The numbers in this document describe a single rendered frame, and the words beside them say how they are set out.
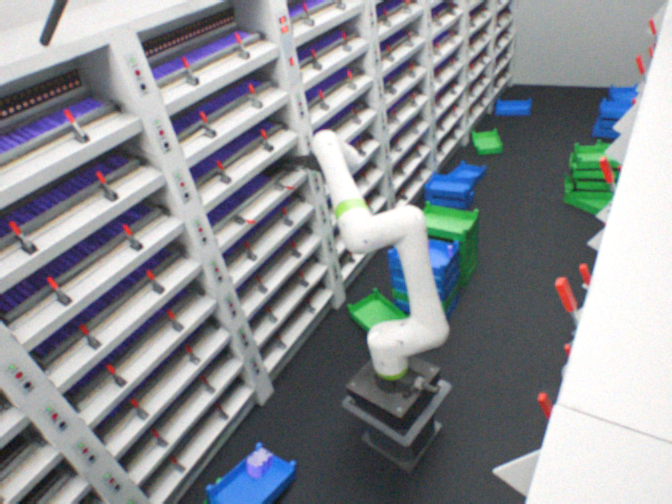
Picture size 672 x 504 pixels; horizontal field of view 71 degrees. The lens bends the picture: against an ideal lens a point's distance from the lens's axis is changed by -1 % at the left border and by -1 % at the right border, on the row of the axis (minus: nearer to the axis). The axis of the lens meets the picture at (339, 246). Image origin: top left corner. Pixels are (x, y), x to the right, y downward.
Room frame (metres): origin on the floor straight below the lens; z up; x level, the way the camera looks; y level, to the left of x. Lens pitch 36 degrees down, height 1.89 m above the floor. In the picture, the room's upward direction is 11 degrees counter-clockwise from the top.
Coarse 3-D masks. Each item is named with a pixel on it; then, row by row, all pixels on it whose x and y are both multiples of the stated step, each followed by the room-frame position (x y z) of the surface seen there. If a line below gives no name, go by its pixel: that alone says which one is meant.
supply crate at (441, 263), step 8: (432, 240) 1.96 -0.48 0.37; (432, 248) 1.96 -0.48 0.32; (440, 248) 1.93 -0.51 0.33; (456, 248) 1.86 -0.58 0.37; (392, 256) 1.89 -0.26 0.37; (432, 256) 1.89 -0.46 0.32; (440, 256) 1.88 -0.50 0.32; (448, 256) 1.87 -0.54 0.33; (456, 256) 1.85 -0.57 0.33; (392, 264) 1.89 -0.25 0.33; (400, 264) 1.86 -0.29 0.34; (432, 264) 1.83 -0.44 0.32; (440, 264) 1.73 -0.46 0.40; (448, 264) 1.76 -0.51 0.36; (440, 272) 1.73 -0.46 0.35
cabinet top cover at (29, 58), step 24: (168, 0) 1.80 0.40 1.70; (192, 0) 1.70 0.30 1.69; (216, 0) 1.78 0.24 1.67; (144, 24) 1.54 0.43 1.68; (24, 48) 1.40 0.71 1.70; (48, 48) 1.32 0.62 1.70; (72, 48) 1.35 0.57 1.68; (96, 48) 1.40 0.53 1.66; (0, 72) 1.20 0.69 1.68; (24, 72) 1.24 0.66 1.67
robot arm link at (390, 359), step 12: (384, 324) 1.20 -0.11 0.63; (396, 324) 1.18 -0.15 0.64; (408, 324) 1.17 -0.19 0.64; (372, 336) 1.16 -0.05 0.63; (384, 336) 1.14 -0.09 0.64; (396, 336) 1.13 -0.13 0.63; (408, 336) 1.13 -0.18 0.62; (372, 348) 1.13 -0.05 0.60; (384, 348) 1.10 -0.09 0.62; (396, 348) 1.10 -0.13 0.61; (408, 348) 1.10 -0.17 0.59; (372, 360) 1.15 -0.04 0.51; (384, 360) 1.10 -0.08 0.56; (396, 360) 1.10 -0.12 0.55; (384, 372) 1.10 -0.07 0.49; (396, 372) 1.09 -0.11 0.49
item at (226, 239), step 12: (288, 156) 2.04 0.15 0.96; (288, 180) 1.92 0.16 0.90; (300, 180) 1.95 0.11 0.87; (276, 192) 1.84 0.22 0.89; (288, 192) 1.88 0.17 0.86; (264, 204) 1.76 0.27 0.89; (276, 204) 1.81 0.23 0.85; (252, 216) 1.68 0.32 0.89; (264, 216) 1.74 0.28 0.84; (228, 228) 1.61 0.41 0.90; (240, 228) 1.61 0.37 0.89; (216, 240) 1.51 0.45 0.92; (228, 240) 1.55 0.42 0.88
